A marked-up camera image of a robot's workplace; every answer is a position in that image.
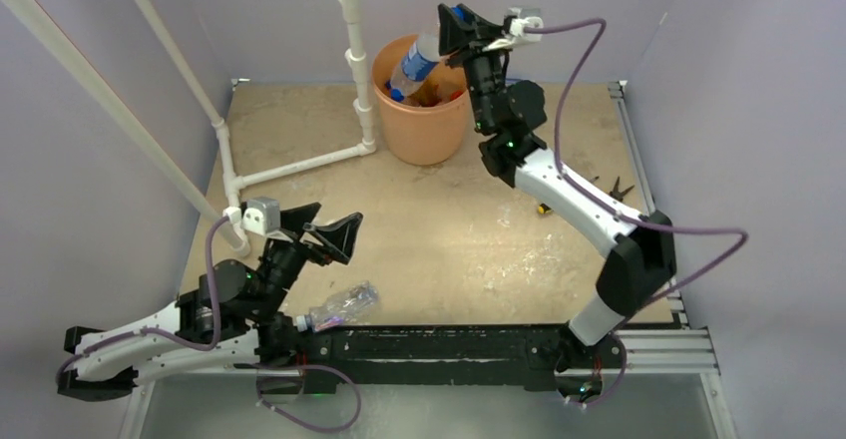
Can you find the white PVC pipe frame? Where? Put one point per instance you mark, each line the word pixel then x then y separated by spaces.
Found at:
pixel 57 42

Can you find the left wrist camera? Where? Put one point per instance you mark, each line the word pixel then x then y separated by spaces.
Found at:
pixel 261 215

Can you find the crushed clear bottle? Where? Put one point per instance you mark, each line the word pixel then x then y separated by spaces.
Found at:
pixel 339 309

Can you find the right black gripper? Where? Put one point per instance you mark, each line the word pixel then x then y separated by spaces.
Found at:
pixel 470 39

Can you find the yellow handled pliers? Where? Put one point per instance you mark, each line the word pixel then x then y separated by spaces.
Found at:
pixel 617 192

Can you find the orange plastic bin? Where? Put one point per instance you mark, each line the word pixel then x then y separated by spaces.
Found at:
pixel 415 135

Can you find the small blue label bottle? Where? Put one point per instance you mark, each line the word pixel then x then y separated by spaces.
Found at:
pixel 409 83

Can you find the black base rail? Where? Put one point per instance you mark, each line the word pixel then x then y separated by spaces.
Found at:
pixel 535 357

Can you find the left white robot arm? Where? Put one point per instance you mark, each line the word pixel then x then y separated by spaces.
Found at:
pixel 232 318

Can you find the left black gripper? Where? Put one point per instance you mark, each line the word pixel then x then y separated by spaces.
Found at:
pixel 337 239

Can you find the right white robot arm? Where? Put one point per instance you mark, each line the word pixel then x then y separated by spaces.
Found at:
pixel 638 250

